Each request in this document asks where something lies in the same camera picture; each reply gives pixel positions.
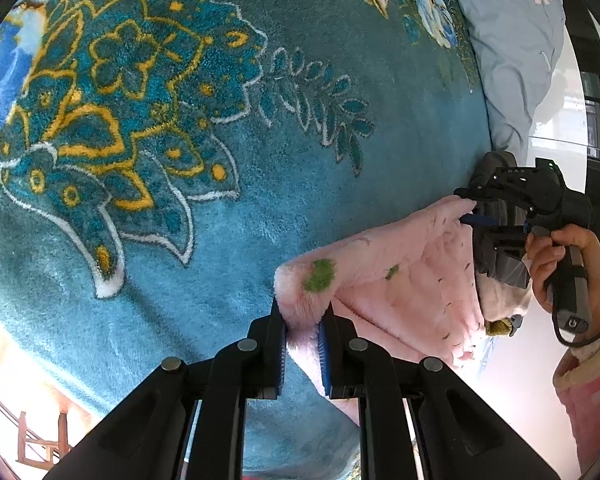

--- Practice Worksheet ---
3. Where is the teal floral blanket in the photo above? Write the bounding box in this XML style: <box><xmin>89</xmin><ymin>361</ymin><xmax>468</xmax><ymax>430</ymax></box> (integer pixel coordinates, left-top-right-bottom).
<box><xmin>0</xmin><ymin>0</ymin><xmax>496</xmax><ymax>478</ymax></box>

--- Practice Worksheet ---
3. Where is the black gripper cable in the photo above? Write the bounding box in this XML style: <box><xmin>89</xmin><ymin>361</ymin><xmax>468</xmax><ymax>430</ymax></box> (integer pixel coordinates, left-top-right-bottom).
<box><xmin>553</xmin><ymin>307</ymin><xmax>600</xmax><ymax>347</ymax></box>

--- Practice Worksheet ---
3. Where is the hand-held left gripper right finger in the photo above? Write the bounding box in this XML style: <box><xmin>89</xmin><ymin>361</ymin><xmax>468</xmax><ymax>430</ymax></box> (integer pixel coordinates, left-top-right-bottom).
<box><xmin>319</xmin><ymin>304</ymin><xmax>557</xmax><ymax>480</ymax></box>

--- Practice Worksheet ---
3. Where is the person's right hand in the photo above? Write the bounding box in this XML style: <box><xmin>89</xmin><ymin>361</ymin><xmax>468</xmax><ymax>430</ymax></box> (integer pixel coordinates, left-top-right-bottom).
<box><xmin>524</xmin><ymin>224</ymin><xmax>600</xmax><ymax>314</ymax></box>

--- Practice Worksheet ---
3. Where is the wooden chair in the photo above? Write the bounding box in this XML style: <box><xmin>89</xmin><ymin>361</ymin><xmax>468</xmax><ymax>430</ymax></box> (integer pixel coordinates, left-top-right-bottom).
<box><xmin>16</xmin><ymin>409</ymin><xmax>72</xmax><ymax>467</ymax></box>

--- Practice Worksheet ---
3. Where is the person's right forearm pink sleeve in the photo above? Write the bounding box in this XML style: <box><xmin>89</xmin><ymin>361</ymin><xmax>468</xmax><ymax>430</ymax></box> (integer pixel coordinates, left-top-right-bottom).
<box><xmin>552</xmin><ymin>287</ymin><xmax>600</xmax><ymax>477</ymax></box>

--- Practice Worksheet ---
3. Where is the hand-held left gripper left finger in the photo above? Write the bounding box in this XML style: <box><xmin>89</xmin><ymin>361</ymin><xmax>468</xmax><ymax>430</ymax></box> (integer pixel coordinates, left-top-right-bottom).
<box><xmin>42</xmin><ymin>302</ymin><xmax>287</xmax><ymax>480</ymax></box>

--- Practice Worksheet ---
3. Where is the light blue flowered pillow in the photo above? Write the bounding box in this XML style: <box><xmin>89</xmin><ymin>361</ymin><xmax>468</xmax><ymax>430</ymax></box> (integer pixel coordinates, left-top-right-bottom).
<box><xmin>442</xmin><ymin>0</ymin><xmax>567</xmax><ymax>161</ymax></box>

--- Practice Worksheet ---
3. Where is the pink fluffy garment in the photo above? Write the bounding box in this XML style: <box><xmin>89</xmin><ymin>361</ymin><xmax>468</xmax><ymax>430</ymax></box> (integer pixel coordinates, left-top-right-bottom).
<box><xmin>274</xmin><ymin>195</ymin><xmax>536</xmax><ymax>428</ymax></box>

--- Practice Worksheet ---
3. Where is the dark window frame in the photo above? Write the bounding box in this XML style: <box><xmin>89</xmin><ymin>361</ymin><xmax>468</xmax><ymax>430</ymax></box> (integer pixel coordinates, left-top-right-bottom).
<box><xmin>575</xmin><ymin>7</ymin><xmax>600</xmax><ymax>163</ymax></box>

